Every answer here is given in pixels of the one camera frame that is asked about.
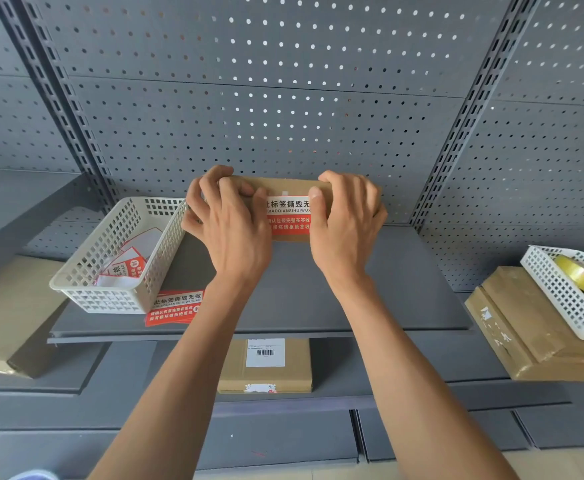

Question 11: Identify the person's right hand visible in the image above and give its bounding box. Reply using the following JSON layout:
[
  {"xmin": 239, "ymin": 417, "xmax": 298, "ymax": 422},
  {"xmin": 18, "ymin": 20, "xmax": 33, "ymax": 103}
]
[{"xmin": 309, "ymin": 170, "xmax": 389, "ymax": 291}]

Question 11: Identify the person's left hand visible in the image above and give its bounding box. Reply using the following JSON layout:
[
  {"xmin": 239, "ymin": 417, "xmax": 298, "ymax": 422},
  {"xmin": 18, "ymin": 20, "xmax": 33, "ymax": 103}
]
[{"xmin": 181, "ymin": 165, "xmax": 273, "ymax": 288}]

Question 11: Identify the red white seal sticker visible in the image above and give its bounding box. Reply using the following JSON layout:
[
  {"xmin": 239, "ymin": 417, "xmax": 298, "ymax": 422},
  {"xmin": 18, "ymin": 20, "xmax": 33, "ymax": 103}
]
[
  {"xmin": 263, "ymin": 193, "xmax": 329, "ymax": 243},
  {"xmin": 97, "ymin": 247, "xmax": 149, "ymax": 288},
  {"xmin": 144, "ymin": 289, "xmax": 206, "ymax": 328}
]

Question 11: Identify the small brown cardboard box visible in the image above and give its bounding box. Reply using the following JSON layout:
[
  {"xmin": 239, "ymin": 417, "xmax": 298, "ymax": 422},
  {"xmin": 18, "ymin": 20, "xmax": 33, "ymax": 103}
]
[{"xmin": 199, "ymin": 176, "xmax": 384, "ymax": 244}]

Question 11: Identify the person's right forearm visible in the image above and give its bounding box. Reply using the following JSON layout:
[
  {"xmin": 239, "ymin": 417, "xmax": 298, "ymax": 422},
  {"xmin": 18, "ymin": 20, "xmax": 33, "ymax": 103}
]
[{"xmin": 317, "ymin": 276, "xmax": 524, "ymax": 480}]

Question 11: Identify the person's left forearm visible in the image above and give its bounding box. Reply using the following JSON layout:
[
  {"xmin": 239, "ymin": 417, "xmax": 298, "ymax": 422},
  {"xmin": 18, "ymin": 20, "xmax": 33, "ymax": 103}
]
[{"xmin": 86, "ymin": 273, "xmax": 273, "ymax": 480}]

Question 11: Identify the white sticker backing sheet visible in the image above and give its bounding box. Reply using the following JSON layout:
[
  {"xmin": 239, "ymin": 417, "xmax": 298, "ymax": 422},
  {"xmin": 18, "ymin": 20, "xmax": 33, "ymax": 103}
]
[{"xmin": 120, "ymin": 227, "xmax": 164, "ymax": 261}]

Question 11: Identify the grey metal shelf board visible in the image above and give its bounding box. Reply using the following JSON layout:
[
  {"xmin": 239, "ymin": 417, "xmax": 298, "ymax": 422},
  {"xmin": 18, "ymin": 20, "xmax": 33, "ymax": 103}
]
[
  {"xmin": 0, "ymin": 167, "xmax": 89, "ymax": 290},
  {"xmin": 0, "ymin": 331, "xmax": 573, "ymax": 430},
  {"xmin": 46, "ymin": 224, "xmax": 476, "ymax": 345}
]

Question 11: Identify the white plastic mesh basket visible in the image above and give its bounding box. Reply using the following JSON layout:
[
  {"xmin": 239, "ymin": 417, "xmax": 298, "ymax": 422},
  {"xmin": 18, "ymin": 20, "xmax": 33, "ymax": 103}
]
[
  {"xmin": 520, "ymin": 245, "xmax": 584, "ymax": 344},
  {"xmin": 49, "ymin": 196, "xmax": 189, "ymax": 315}
]

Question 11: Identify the grey perforated back panel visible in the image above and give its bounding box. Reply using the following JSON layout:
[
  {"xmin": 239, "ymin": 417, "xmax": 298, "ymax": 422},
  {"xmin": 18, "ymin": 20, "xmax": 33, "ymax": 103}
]
[{"xmin": 0, "ymin": 0, "xmax": 584, "ymax": 293}]

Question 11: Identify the grey slotted shelf upright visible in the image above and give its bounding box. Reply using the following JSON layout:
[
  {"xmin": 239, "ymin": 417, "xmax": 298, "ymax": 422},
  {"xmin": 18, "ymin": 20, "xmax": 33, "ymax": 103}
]
[
  {"xmin": 0, "ymin": 0, "xmax": 119, "ymax": 205},
  {"xmin": 412, "ymin": 0, "xmax": 545, "ymax": 233}
]

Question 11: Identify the cardboard box with barcode label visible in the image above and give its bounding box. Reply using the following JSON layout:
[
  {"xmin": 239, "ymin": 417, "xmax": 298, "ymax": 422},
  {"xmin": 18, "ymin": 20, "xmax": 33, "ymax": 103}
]
[{"xmin": 216, "ymin": 338, "xmax": 314, "ymax": 395}]

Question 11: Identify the taped brown cardboard box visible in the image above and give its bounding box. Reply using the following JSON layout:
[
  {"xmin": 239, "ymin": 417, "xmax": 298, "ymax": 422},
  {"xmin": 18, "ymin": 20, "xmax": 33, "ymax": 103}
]
[{"xmin": 464, "ymin": 266, "xmax": 584, "ymax": 384}]

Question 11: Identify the yellow tape roll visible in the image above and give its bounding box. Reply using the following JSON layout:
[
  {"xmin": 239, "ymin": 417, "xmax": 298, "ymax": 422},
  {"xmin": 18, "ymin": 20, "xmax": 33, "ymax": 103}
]
[{"xmin": 552, "ymin": 254, "xmax": 584, "ymax": 298}]

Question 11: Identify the large flat cardboard box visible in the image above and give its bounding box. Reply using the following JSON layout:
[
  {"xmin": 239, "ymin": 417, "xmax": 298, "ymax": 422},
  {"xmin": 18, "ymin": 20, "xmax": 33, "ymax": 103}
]
[{"xmin": 0, "ymin": 255, "xmax": 69, "ymax": 380}]

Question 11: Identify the grey metal base shelf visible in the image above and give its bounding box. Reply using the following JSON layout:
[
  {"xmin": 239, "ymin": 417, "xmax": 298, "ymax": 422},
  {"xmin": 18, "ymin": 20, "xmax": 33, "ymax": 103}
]
[{"xmin": 0, "ymin": 402, "xmax": 584, "ymax": 473}]

